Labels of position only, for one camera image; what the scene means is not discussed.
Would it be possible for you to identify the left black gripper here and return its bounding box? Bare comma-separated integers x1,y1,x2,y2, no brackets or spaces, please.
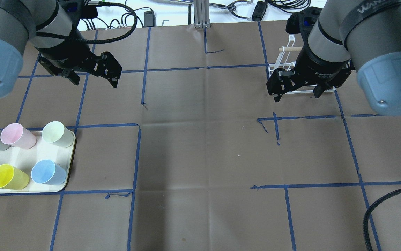
38,52,122,88

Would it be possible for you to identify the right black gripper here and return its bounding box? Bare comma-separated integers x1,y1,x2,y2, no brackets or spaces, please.
266,52,352,103

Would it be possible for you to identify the white plastic cup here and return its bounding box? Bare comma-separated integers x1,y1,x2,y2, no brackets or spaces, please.
42,121,74,148

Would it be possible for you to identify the light blue plastic cup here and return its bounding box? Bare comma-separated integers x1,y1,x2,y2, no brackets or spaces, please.
31,159,67,185

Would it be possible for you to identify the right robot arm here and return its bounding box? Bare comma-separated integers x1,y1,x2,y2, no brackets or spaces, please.
266,0,401,116

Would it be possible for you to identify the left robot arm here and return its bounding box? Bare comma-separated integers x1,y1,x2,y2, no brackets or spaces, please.
0,0,122,98

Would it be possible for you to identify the wooden rack dowel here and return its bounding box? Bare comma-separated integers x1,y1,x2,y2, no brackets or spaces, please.
278,47,303,53

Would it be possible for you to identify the pink plastic cup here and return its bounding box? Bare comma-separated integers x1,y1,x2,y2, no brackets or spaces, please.
0,123,37,149

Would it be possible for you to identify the yellow plastic cup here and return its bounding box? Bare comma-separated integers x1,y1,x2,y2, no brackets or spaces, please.
0,164,29,190

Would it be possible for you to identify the black power adapter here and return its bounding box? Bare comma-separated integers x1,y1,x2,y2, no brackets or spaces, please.
251,0,268,21

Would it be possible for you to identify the cream plastic tray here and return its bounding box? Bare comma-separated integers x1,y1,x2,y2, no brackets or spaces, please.
0,131,76,194

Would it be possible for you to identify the metal reacher grabber tool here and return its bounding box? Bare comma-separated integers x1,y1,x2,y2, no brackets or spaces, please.
209,0,254,14

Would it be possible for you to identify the white wire cup rack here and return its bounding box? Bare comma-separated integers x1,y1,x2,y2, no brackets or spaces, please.
267,34,336,94

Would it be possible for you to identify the black braided cable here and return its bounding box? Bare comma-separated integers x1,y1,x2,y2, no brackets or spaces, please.
36,2,138,45

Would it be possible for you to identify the aluminium frame post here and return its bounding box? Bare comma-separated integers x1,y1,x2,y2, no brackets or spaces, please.
193,0,210,28

